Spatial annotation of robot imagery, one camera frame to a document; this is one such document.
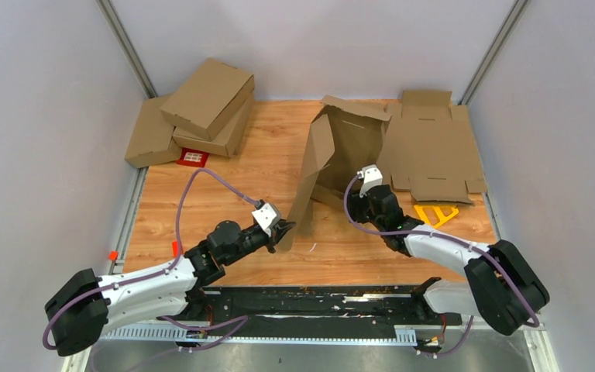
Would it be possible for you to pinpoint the flat cardboard sheet stack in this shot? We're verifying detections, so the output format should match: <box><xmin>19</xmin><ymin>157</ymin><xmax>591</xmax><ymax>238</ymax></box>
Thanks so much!
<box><xmin>377</xmin><ymin>90</ymin><xmax>487</xmax><ymax>205</ymax></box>

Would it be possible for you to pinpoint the aluminium corner post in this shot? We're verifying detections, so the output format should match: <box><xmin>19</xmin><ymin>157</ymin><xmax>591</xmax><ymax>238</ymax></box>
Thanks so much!
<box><xmin>96</xmin><ymin>0</ymin><xmax>158</xmax><ymax>98</ymax></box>
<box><xmin>459</xmin><ymin>0</ymin><xmax>531</xmax><ymax>106</ymax></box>

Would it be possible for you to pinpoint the flat-lying folded cardboard box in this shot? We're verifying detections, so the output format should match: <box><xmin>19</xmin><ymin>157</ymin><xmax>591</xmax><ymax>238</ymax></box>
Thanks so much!
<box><xmin>125</xmin><ymin>95</ymin><xmax>182</xmax><ymax>168</ymax></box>

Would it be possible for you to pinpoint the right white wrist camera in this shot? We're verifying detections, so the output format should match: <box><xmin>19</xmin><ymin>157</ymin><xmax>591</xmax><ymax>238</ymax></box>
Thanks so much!
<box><xmin>357</xmin><ymin>164</ymin><xmax>383</xmax><ymax>198</ymax></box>

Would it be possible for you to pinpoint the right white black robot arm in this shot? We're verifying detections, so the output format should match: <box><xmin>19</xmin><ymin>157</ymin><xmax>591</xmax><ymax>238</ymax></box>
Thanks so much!
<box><xmin>343</xmin><ymin>178</ymin><xmax>550</xmax><ymax>336</ymax></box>

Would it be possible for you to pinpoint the white slotted cable duct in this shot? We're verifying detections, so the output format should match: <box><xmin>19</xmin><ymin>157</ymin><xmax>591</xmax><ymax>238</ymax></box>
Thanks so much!
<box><xmin>103</xmin><ymin>328</ymin><xmax>418</xmax><ymax>346</ymax></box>

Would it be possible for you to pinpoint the red plastic tray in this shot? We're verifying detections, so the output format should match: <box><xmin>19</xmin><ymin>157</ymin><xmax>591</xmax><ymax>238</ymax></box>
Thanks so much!
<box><xmin>176</xmin><ymin>148</ymin><xmax>209</xmax><ymax>168</ymax></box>

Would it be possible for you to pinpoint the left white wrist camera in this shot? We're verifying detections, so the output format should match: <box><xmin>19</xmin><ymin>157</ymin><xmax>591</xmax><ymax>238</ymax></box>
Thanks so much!
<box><xmin>252</xmin><ymin>202</ymin><xmax>281</xmax><ymax>233</ymax></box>

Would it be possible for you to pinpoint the left aluminium corner post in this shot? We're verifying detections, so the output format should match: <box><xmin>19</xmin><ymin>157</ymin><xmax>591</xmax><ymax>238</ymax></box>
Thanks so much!
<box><xmin>96</xmin><ymin>0</ymin><xmax>158</xmax><ymax>98</ymax></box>

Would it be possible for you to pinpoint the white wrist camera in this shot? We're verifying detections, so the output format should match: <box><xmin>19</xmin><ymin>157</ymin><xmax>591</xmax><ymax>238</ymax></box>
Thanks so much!
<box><xmin>252</xmin><ymin>202</ymin><xmax>281</xmax><ymax>233</ymax></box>
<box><xmin>357</xmin><ymin>164</ymin><xmax>383</xmax><ymax>198</ymax></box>

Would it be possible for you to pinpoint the right aluminium corner post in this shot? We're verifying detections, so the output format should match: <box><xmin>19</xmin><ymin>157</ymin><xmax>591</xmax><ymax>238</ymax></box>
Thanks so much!
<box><xmin>459</xmin><ymin>0</ymin><xmax>531</xmax><ymax>106</ymax></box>

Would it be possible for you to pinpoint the yellow plastic triangle piece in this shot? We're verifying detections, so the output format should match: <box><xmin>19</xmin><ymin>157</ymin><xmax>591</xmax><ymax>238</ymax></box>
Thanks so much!
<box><xmin>413</xmin><ymin>205</ymin><xmax>459</xmax><ymax>229</ymax></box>

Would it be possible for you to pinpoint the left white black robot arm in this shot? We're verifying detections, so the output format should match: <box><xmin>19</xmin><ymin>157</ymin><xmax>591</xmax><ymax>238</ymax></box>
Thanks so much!
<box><xmin>43</xmin><ymin>219</ymin><xmax>295</xmax><ymax>357</ymax></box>

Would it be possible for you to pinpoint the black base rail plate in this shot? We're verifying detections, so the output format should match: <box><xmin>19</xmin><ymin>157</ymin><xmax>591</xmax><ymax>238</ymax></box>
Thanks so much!
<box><xmin>173</xmin><ymin>285</ymin><xmax>463</xmax><ymax>340</ymax></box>

